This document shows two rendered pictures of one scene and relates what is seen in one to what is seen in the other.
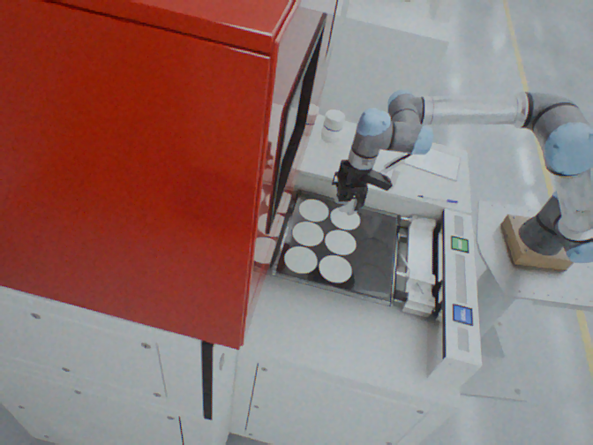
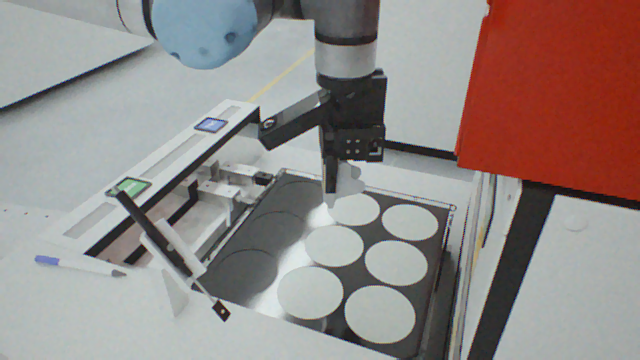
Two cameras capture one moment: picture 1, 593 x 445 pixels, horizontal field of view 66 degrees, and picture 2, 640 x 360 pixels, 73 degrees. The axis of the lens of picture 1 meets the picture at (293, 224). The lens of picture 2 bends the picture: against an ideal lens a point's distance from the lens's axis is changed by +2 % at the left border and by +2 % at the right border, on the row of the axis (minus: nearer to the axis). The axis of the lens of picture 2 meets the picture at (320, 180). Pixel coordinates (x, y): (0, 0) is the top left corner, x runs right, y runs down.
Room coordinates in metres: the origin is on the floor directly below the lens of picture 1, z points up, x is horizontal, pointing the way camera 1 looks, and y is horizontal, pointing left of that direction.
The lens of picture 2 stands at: (1.47, -0.02, 1.41)
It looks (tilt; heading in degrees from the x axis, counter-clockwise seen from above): 35 degrees down; 198
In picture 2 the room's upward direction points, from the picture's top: straight up
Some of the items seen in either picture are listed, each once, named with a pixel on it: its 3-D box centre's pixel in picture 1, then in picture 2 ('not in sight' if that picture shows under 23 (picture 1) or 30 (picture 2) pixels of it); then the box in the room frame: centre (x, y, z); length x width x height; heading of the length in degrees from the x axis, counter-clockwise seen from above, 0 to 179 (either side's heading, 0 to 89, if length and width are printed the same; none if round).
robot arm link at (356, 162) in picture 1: (363, 157); (345, 54); (0.97, -0.15, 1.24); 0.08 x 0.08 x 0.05
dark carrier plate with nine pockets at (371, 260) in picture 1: (340, 242); (333, 245); (0.95, -0.16, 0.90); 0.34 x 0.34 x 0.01; 86
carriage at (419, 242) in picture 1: (418, 265); (199, 229); (0.95, -0.42, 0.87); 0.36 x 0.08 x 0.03; 176
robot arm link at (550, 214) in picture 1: (567, 207); not in sight; (1.17, -0.87, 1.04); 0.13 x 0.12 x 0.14; 6
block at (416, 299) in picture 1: (420, 300); (239, 173); (0.80, -0.41, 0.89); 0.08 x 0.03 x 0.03; 86
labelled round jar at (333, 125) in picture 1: (333, 125); not in sight; (1.40, -0.07, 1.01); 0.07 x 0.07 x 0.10
